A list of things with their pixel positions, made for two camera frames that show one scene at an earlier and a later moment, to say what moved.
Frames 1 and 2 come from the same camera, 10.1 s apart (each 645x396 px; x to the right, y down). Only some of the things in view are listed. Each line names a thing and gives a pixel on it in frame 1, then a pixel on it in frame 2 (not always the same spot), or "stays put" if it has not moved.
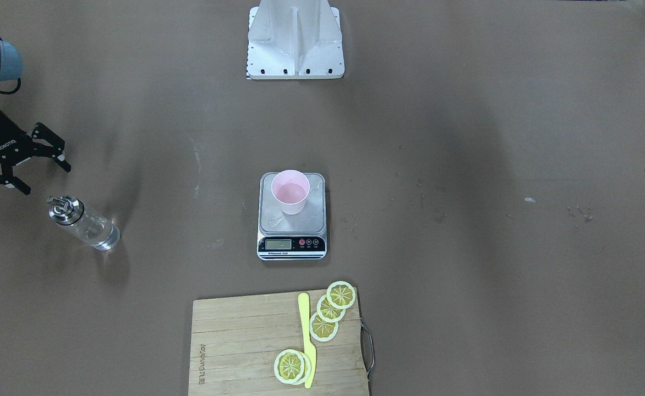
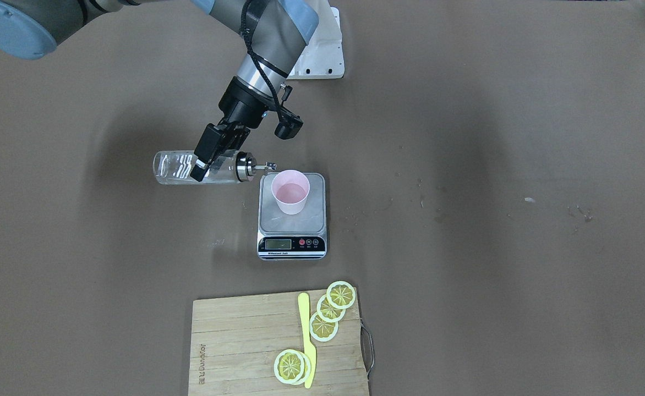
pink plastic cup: (290, 188) stays put
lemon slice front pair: (293, 367) stays put
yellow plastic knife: (304, 303) stays put
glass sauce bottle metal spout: (70, 213) to (174, 167)
